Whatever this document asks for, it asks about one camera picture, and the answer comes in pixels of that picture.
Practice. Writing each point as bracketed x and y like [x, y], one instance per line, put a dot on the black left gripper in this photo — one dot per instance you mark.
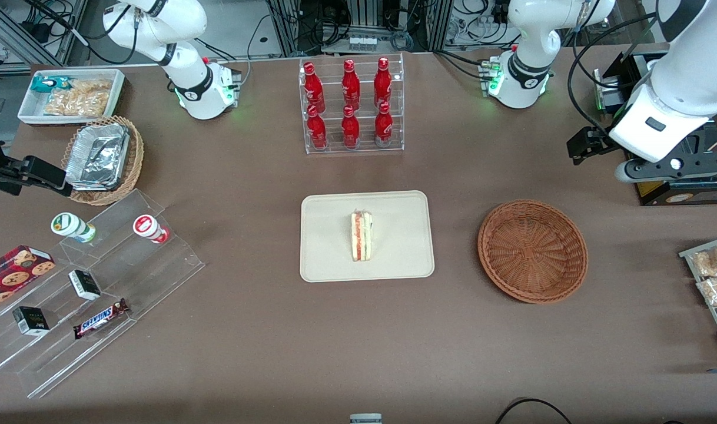
[601, 143]

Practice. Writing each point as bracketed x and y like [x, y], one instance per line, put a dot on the triangle sandwich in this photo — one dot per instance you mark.
[361, 237]

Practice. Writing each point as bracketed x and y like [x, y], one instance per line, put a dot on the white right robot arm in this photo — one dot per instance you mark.
[188, 76]

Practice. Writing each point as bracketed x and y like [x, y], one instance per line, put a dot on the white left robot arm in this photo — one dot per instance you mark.
[532, 35]

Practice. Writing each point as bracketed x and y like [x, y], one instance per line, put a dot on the oval wicker basket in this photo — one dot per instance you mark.
[133, 159]

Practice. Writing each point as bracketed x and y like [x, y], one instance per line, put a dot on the round brown wicker basket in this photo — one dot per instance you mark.
[532, 250]

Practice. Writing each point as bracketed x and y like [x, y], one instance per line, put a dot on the beige rectangular tray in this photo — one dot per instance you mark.
[329, 235]

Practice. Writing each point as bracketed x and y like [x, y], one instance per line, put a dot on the white rectangular bin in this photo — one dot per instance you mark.
[32, 113]

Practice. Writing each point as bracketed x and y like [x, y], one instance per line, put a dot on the green lid yogurt bottle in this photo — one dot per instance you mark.
[70, 225]

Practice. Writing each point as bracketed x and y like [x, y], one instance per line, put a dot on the stack of foil trays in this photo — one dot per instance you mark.
[96, 156]

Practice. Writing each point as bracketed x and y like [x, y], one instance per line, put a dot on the teal snack packet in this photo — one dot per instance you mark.
[43, 83]

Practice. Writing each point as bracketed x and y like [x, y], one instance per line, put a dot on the clear bag of chips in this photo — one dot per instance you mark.
[79, 99]

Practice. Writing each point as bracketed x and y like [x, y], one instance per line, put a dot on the red cookie box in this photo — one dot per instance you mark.
[14, 271]

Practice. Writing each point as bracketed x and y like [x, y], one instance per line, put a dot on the small black white box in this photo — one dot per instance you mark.
[85, 284]
[32, 321]

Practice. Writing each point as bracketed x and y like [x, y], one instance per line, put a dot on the red lid yogurt bottle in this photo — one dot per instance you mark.
[146, 227]

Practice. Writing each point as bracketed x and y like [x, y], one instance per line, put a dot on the clear acrylic step shelf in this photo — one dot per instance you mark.
[152, 271]

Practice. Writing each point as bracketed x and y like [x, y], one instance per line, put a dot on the Snickers chocolate bar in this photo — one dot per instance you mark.
[99, 318]

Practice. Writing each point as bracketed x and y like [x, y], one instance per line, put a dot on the red cola bottle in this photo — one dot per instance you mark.
[350, 131]
[351, 85]
[382, 82]
[313, 88]
[384, 128]
[317, 132]

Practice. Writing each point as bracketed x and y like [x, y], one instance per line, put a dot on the clear acrylic bottle rack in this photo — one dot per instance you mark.
[335, 147]

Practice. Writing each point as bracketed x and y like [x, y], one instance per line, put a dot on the grey device top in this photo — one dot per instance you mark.
[365, 418]

